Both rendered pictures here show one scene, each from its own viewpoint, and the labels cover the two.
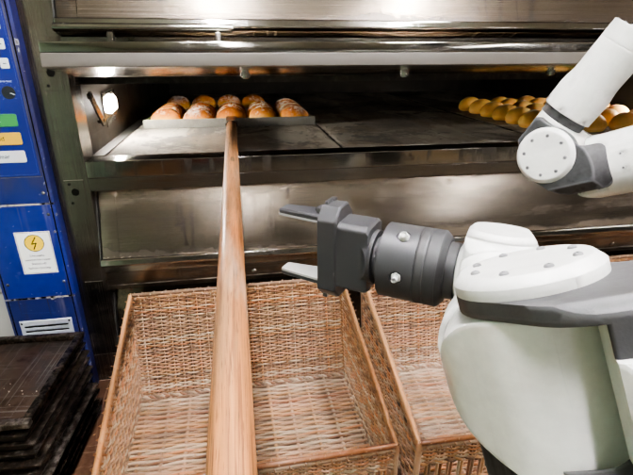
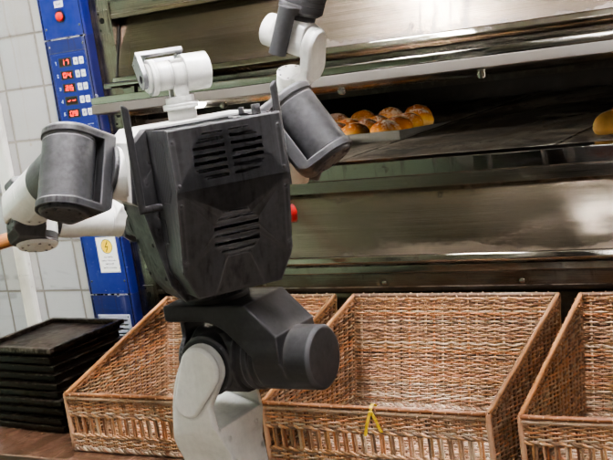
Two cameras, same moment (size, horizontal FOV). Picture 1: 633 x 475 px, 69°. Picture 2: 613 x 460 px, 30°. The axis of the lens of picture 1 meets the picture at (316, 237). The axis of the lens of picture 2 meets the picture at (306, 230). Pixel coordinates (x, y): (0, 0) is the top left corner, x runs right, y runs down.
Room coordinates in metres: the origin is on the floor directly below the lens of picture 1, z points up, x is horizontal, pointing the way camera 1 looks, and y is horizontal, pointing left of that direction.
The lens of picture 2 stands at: (-1.07, -1.93, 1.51)
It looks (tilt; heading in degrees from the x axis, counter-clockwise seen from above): 9 degrees down; 41
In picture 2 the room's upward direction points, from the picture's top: 8 degrees counter-clockwise
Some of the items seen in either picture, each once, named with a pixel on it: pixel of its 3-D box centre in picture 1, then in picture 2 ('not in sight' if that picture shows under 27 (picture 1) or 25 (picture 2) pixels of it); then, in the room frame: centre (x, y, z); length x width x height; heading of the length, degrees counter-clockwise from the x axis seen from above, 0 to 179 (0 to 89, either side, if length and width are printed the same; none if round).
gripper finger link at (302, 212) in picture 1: (304, 209); not in sight; (0.55, 0.02, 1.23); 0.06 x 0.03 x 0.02; 64
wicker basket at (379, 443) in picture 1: (246, 385); (206, 371); (0.83, 0.16, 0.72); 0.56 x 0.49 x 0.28; 101
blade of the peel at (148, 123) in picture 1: (231, 114); (346, 132); (1.71, 0.31, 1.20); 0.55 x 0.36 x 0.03; 100
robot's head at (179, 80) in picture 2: not in sight; (180, 79); (0.33, -0.45, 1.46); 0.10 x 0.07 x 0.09; 154
